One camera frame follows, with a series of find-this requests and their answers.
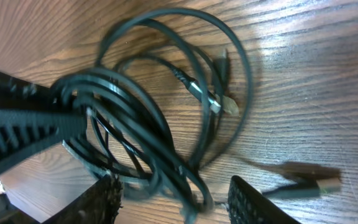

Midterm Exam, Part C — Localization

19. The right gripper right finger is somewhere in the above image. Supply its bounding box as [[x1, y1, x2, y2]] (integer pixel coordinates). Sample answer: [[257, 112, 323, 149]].
[[227, 175, 300, 224]]

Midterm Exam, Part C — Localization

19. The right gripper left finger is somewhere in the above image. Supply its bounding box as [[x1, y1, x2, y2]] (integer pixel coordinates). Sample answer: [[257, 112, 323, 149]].
[[43, 175, 122, 224]]

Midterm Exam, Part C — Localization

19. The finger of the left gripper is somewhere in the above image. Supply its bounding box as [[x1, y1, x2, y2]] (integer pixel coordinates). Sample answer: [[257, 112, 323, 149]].
[[0, 110, 87, 174], [0, 71, 75, 109]]

